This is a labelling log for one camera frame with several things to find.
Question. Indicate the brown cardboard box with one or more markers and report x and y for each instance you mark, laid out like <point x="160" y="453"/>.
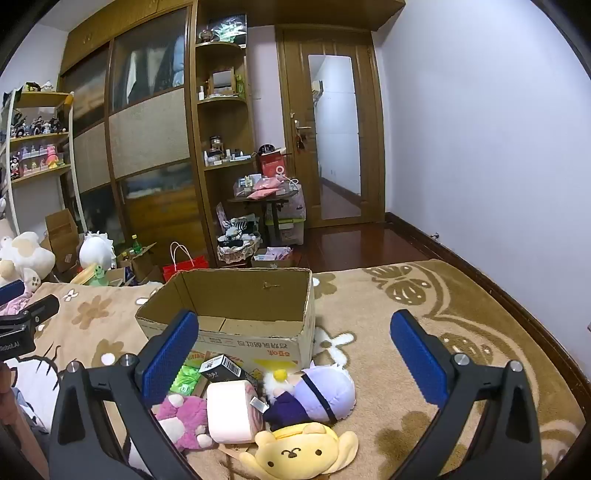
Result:
<point x="258" y="288"/>

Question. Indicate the small round wooden table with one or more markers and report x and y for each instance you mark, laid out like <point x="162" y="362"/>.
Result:
<point x="268" y="200"/>

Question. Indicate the wooden corner shelf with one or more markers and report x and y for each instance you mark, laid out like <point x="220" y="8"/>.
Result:
<point x="226" y="100"/>

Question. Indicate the clear storage bin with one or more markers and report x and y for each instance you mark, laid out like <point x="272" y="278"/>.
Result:
<point x="291" y="221"/>

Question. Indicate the yellow dog plush toy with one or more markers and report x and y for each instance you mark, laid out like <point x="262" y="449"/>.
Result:
<point x="291" y="454"/>

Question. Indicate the white round plush toy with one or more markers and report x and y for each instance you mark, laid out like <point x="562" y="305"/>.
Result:
<point x="97" y="251"/>

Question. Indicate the tall empty cardboard box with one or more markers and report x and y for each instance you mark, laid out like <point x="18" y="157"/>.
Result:
<point x="62" y="237"/>

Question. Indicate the red box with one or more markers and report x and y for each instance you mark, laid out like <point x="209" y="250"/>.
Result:
<point x="273" y="166"/>

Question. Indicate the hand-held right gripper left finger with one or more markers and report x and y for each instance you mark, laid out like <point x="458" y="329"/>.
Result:
<point x="171" y="355"/>

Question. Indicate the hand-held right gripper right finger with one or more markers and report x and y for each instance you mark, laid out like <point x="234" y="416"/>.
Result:
<point x="415" y="355"/>

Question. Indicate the row of dark figurines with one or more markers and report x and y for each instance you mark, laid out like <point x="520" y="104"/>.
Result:
<point x="39" y="125"/>

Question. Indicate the cardboard box with bottles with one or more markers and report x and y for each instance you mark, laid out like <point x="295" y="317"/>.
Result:
<point x="138" y="265"/>

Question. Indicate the dark glass jar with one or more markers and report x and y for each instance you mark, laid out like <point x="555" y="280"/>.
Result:
<point x="216" y="145"/>

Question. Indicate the white cream plush toy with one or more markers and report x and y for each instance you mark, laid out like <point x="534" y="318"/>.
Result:
<point x="27" y="256"/>

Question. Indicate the pink roll cake plush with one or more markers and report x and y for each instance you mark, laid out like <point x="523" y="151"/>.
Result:
<point x="231" y="410"/>

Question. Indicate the lace trimmed basket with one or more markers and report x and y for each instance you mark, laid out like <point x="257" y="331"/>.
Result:
<point x="238" y="254"/>

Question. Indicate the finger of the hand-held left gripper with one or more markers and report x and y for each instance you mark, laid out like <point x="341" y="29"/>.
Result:
<point x="11" y="291"/>
<point x="40" y="307"/>

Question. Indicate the black white mouse plush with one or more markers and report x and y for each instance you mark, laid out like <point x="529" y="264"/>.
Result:
<point x="14" y="166"/>

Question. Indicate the wooden door with glass panel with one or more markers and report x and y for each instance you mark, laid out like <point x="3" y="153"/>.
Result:
<point x="295" y="83"/>

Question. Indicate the pink packets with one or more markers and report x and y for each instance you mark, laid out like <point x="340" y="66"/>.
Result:
<point x="268" y="187"/>

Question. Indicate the green bottle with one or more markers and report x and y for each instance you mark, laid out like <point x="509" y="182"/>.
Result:
<point x="135" y="242"/>

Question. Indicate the lavender-haired plush doll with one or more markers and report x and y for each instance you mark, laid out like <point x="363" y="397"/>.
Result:
<point x="318" y="392"/>

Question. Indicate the red paper bag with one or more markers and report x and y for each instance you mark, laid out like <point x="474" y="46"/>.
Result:
<point x="184" y="267"/>

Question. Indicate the red hanging keys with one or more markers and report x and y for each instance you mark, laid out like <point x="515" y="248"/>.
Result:
<point x="301" y="140"/>

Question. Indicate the small black white box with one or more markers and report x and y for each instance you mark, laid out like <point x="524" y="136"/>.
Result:
<point x="221" y="367"/>

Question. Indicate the black cap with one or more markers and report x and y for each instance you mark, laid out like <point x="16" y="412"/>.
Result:
<point x="269" y="149"/>

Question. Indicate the cardboard box with pink items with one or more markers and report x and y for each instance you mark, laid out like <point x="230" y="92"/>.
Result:
<point x="272" y="258"/>

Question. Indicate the green tissue packet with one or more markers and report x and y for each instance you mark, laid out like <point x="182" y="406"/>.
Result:
<point x="184" y="379"/>

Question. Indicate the beige patterned blanket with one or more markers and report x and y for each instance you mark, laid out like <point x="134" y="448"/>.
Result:
<point x="461" y="314"/>

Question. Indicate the pink bear plush toy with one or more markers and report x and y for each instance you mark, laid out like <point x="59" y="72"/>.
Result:
<point x="184" y="415"/>

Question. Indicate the green frog toy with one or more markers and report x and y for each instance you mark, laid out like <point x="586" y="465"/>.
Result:
<point x="97" y="274"/>

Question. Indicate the yellow figurine shelf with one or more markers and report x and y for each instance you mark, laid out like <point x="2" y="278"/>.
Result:
<point x="41" y="99"/>

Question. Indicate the wooden sliding door wardrobe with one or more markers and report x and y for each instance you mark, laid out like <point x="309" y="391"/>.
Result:
<point x="147" y="129"/>

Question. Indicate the person's left forearm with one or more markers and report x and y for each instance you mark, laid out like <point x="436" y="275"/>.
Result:
<point x="18" y="443"/>

